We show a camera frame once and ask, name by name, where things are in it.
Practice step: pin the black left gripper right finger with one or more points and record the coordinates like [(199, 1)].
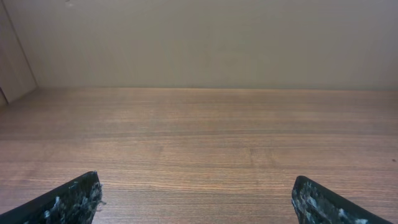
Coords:
[(316, 204)]

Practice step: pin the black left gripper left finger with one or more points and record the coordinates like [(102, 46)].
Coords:
[(76, 201)]

